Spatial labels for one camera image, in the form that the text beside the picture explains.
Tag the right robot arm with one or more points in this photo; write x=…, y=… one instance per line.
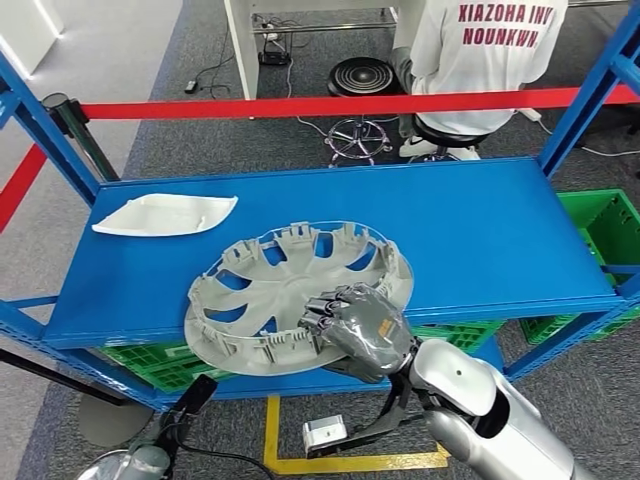
x=460, y=381

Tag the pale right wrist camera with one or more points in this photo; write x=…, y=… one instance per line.
x=324, y=434

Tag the blue metal shelf rack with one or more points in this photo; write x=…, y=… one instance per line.
x=450, y=232

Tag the green plastic crate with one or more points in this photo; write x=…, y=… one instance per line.
x=610, y=225
x=465, y=334
x=164, y=371

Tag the white plastic trim part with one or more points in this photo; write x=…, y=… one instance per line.
x=160, y=215

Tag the yellow floor tape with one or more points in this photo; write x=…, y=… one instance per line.
x=272, y=437

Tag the black round stool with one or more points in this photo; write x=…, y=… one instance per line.
x=362, y=76
x=440, y=138

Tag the black power adapter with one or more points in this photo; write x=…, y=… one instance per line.
x=190, y=87

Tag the white power strip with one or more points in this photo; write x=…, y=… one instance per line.
x=530, y=114

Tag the grey plastic wheel hubcap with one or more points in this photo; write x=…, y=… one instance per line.
x=280, y=291

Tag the red barrier belt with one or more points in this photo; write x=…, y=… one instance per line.
x=300, y=106
x=20, y=189

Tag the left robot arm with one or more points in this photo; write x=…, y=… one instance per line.
x=145, y=464

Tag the seated person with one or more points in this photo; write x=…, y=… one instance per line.
x=480, y=66

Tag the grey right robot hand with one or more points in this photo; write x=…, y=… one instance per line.
x=370, y=331

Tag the black box under desk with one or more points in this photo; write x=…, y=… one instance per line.
x=274, y=58

